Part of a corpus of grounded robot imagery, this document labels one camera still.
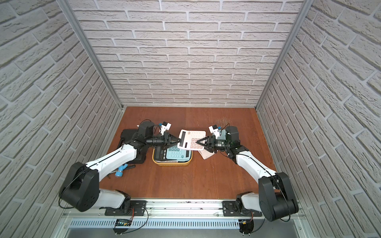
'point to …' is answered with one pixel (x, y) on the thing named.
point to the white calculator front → (189, 139)
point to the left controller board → (124, 222)
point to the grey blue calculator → (181, 154)
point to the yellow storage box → (170, 163)
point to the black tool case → (125, 136)
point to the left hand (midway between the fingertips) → (177, 136)
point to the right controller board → (246, 226)
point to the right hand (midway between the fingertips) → (200, 144)
